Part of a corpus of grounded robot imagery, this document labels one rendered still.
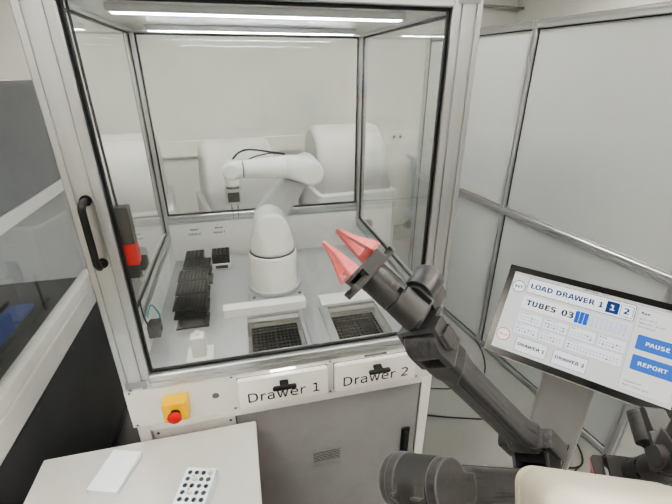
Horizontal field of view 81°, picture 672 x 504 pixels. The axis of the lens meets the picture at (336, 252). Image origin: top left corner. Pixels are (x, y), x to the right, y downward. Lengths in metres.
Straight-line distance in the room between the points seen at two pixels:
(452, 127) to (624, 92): 1.17
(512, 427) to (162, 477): 0.96
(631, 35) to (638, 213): 0.74
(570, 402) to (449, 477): 1.03
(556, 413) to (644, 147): 1.17
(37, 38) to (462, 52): 0.95
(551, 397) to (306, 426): 0.86
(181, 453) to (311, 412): 0.43
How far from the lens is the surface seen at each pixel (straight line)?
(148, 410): 1.43
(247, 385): 1.34
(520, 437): 0.91
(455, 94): 1.17
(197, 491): 1.28
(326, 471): 1.77
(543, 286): 1.48
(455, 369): 0.72
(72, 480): 1.49
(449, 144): 1.18
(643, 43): 2.21
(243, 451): 1.37
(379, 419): 1.63
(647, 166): 2.15
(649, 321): 1.48
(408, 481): 0.64
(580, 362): 1.44
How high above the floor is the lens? 1.81
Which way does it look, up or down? 25 degrees down
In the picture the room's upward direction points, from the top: straight up
